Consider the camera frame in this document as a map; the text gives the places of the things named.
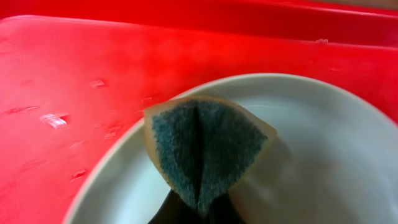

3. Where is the green yellow sponge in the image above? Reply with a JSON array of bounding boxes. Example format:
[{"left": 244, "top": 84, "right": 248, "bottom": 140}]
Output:
[{"left": 144, "top": 96, "right": 277, "bottom": 218}]

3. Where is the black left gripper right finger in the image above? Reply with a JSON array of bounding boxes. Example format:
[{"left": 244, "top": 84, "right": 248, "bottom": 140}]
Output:
[{"left": 206, "top": 194, "right": 245, "bottom": 224}]

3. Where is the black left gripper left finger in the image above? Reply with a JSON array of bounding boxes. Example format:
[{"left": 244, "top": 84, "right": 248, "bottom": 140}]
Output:
[{"left": 148, "top": 190, "right": 199, "bottom": 224}]

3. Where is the light blue plate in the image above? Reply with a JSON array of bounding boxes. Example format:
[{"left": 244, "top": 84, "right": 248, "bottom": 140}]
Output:
[{"left": 64, "top": 73, "right": 397, "bottom": 223}]

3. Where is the red tray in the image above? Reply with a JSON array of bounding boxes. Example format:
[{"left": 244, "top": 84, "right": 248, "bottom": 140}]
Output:
[{"left": 1, "top": 1, "right": 397, "bottom": 223}]

